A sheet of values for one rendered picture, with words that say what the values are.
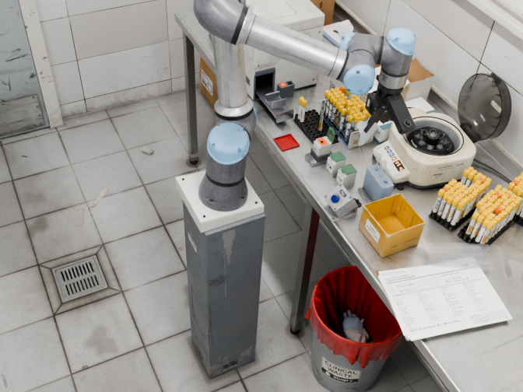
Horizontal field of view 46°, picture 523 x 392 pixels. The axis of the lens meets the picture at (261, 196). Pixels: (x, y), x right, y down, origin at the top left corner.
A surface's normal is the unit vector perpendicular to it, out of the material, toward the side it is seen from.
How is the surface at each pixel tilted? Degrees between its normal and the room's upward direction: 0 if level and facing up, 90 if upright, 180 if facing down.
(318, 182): 0
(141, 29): 90
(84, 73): 90
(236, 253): 90
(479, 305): 1
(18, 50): 90
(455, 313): 0
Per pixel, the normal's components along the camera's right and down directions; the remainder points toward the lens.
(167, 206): 0.04, -0.70
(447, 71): -0.90, 0.29
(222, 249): 0.44, 0.65
